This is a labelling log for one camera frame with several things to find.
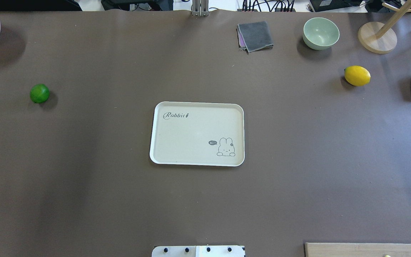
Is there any yellow lemon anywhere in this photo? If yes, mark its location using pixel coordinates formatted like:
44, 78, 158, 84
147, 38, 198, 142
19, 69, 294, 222
344, 65, 371, 87

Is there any green lime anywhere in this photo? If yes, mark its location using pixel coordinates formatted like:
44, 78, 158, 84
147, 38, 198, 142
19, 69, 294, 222
30, 84, 50, 104

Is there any cream rabbit tray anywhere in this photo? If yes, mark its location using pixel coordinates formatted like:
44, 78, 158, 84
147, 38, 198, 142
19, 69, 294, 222
149, 101, 245, 167

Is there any grey folded cloth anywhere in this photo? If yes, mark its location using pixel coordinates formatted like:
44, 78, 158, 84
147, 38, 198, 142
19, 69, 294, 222
237, 21, 274, 53

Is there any mint green bowl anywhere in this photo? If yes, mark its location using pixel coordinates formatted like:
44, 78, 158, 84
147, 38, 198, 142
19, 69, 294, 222
302, 17, 340, 50

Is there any wooden board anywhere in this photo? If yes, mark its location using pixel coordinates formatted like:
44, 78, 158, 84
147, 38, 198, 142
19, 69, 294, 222
304, 242, 411, 257

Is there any wooden mug tree stand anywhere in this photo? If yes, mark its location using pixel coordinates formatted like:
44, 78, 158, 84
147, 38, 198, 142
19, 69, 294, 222
357, 0, 411, 54

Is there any aluminium frame post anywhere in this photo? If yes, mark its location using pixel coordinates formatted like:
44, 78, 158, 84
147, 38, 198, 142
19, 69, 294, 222
192, 0, 209, 17

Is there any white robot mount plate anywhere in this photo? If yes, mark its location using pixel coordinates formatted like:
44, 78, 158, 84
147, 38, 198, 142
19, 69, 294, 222
151, 245, 246, 257

